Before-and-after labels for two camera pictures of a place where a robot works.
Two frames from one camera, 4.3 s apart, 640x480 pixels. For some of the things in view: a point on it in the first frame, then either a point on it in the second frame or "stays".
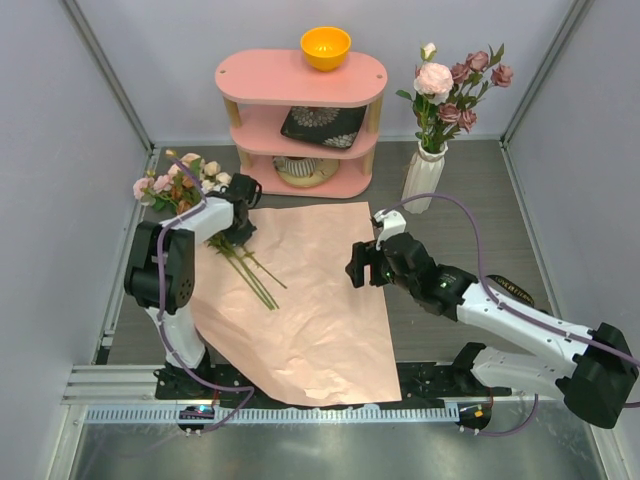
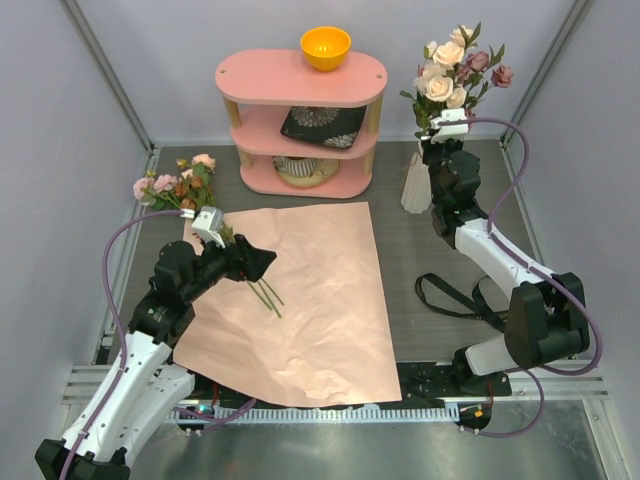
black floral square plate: x=333 y=125 stays
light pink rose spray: x=160 y=193 stays
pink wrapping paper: x=299 y=308 stays
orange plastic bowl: x=326 y=48 stays
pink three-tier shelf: x=301 y=131 stays
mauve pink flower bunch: x=470 y=79 stays
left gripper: x=243 y=235 to x=256 y=260
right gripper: x=365 y=253 to x=429 y=147
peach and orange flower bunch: x=176 y=189 to x=434 y=83
